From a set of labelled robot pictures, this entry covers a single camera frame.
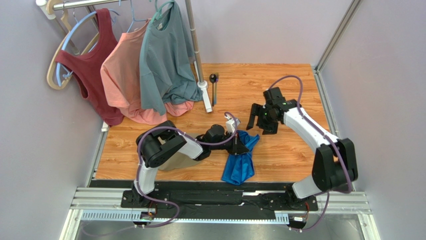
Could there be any teal clothes hanger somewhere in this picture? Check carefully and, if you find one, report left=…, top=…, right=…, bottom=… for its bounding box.
left=150, top=0, right=175, bottom=23

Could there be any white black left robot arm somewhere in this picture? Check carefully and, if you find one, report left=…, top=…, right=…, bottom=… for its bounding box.
left=133, top=120, right=249, bottom=196

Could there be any black spoon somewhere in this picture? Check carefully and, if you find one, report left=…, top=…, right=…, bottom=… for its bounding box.
left=209, top=73, right=215, bottom=107

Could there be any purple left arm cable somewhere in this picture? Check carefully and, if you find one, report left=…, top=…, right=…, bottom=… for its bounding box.
left=134, top=112, right=240, bottom=229

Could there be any beige baseball cap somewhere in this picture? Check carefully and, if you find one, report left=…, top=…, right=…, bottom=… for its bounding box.
left=158, top=152, right=201, bottom=172

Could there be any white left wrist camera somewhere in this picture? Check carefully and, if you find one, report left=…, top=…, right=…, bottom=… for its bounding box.
left=225, top=116, right=241, bottom=133

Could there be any metal clothes rack pole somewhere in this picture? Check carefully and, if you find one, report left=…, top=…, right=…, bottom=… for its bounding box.
left=35, top=0, right=205, bottom=84

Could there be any maroon tank top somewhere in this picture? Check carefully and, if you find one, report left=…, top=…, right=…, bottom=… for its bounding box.
left=55, top=8, right=124, bottom=126

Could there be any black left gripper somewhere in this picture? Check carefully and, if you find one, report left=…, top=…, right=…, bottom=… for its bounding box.
left=210, top=130, right=250, bottom=155

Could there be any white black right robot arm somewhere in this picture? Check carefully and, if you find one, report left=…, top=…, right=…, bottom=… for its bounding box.
left=246, top=87, right=359, bottom=199

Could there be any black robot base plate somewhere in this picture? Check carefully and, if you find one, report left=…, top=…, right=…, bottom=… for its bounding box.
left=120, top=189, right=319, bottom=212

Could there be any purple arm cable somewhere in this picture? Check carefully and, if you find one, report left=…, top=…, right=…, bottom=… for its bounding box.
left=134, top=112, right=240, bottom=229
left=267, top=75, right=354, bottom=233

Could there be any blue cloth napkin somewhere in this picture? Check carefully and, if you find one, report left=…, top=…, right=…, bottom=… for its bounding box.
left=221, top=130, right=260, bottom=186

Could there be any aluminium frame rail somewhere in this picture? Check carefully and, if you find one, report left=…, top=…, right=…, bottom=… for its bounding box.
left=60, top=180, right=380, bottom=240

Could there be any wooden clothes hanger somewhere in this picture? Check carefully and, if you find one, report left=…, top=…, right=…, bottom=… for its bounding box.
left=37, top=0, right=99, bottom=90

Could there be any light blue clothes hanger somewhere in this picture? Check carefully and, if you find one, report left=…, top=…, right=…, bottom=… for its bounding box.
left=46, top=11, right=100, bottom=90

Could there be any pink t-shirt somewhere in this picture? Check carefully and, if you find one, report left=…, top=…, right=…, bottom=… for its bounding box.
left=100, top=24, right=194, bottom=125

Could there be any white clothes rack foot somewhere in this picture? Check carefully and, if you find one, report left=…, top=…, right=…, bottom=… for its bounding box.
left=197, top=80, right=213, bottom=113

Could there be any teal t-shirt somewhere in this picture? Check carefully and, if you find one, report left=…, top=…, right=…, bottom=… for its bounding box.
left=139, top=0, right=203, bottom=115

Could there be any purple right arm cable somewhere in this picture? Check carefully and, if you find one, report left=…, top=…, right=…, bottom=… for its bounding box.
left=267, top=75, right=354, bottom=233

